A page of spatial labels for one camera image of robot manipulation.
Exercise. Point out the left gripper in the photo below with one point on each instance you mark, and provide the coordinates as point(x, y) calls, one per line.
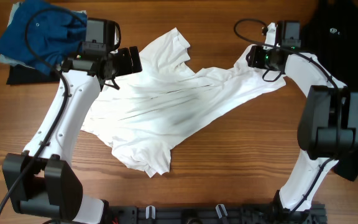
point(127, 66)

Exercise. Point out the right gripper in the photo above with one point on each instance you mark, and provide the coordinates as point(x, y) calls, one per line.
point(254, 56)

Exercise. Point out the white t-shirt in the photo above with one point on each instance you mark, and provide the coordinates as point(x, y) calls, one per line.
point(158, 108)

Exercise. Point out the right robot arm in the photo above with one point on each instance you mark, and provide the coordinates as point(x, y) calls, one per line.
point(328, 128)

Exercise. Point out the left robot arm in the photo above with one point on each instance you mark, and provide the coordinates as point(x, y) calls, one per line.
point(40, 180)

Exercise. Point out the blue polo shirt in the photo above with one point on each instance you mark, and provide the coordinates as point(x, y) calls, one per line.
point(51, 34)

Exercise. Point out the black t-shirt with logo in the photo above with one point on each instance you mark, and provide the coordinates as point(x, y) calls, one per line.
point(332, 35)

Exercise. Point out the black folded garment left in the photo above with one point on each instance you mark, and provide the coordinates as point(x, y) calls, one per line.
point(51, 36)

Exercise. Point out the light grey folded garment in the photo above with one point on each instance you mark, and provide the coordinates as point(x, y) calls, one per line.
point(11, 59)

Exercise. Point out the left grey rail clip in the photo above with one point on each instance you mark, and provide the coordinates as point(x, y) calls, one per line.
point(150, 212)

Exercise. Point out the grey rail clip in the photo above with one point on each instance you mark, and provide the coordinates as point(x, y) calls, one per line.
point(150, 212)
point(221, 211)

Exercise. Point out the right grey rail clip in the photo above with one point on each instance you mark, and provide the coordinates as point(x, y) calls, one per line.
point(221, 211)

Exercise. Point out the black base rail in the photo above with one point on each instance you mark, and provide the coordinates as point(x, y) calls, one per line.
point(246, 214)

